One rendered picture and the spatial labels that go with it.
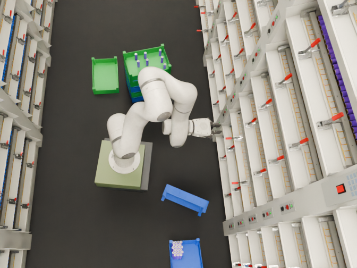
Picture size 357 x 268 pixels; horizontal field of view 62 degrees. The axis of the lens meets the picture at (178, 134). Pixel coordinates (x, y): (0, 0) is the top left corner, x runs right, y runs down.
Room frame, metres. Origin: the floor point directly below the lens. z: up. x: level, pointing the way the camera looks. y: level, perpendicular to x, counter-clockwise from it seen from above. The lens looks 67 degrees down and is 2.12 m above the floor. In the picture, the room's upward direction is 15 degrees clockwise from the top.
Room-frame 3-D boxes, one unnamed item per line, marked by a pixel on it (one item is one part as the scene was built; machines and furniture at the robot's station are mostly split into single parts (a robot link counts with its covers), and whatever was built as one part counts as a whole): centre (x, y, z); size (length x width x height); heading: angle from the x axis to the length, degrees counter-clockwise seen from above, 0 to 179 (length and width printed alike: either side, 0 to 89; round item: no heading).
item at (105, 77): (1.22, 0.70, 0.04); 0.30 x 0.20 x 0.08; 21
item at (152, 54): (1.22, 0.35, 0.36); 0.30 x 0.20 x 0.08; 121
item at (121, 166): (0.49, 0.28, 0.47); 0.19 x 0.19 x 0.18
